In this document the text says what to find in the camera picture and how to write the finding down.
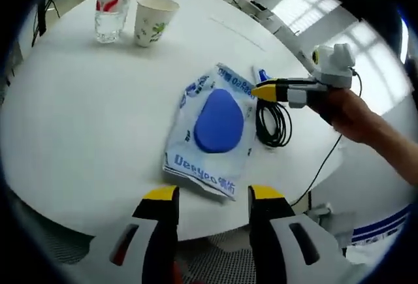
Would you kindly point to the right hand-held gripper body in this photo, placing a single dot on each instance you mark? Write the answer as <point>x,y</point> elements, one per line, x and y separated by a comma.
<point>336,68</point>

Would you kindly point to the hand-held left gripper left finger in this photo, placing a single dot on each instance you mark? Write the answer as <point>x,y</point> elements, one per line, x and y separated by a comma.
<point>160,231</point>

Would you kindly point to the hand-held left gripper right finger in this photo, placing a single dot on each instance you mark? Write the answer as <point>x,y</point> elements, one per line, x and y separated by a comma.
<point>264,231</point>

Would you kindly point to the blue and white tissue packet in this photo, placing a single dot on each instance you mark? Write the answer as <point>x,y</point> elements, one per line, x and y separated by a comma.
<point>218,124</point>

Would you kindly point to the white paper cup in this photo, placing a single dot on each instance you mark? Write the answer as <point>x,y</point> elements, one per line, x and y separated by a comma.
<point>150,23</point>

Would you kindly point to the clear plastic water bottle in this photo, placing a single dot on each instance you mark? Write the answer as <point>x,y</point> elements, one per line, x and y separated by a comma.
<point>111,19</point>

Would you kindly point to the person's right hand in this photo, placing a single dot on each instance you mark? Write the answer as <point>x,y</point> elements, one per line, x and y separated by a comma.
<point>346,114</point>

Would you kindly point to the window with white blinds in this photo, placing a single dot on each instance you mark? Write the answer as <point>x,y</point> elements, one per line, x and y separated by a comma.
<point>307,9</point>
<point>372,62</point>

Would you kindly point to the grey mesh office chair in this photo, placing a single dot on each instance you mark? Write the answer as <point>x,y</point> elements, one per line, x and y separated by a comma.
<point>225,264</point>

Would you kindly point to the white blue-striped garment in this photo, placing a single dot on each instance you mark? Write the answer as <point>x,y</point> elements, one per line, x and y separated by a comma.
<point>375,231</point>

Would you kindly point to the white table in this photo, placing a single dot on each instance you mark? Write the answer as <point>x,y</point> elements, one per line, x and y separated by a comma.
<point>81,117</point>

